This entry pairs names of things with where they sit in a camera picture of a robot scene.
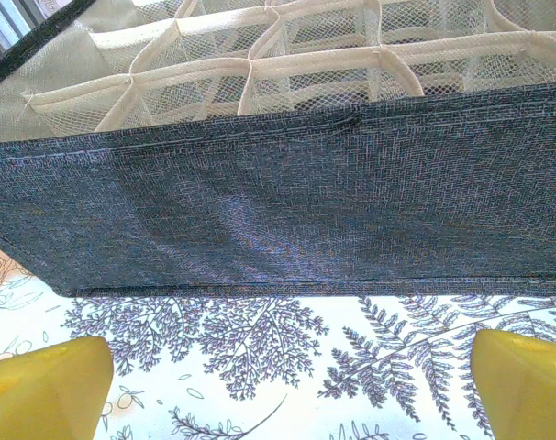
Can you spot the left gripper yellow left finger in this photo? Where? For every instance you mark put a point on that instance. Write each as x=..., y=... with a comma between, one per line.
x=44, y=394

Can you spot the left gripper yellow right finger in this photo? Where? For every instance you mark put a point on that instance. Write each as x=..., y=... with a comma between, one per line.
x=525, y=389

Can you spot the grey fabric organizer box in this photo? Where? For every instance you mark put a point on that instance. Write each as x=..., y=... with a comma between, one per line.
x=278, y=197

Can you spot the floral print tablecloth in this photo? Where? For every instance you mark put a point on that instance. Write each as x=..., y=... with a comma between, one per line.
x=259, y=366

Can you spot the aluminium frame post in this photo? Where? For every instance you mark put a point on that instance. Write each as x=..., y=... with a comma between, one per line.
x=7, y=23

